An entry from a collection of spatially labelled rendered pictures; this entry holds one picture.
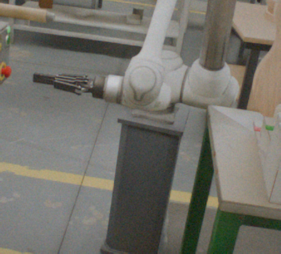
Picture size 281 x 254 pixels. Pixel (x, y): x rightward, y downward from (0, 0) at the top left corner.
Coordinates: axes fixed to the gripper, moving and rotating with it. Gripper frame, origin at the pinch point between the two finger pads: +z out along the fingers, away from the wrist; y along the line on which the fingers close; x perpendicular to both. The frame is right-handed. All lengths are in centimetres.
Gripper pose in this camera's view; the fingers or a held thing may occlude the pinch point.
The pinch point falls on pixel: (44, 78)
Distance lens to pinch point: 162.1
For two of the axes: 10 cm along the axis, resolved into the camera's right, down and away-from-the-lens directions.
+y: 1.0, -3.7, 9.3
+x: 1.2, -9.2, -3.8
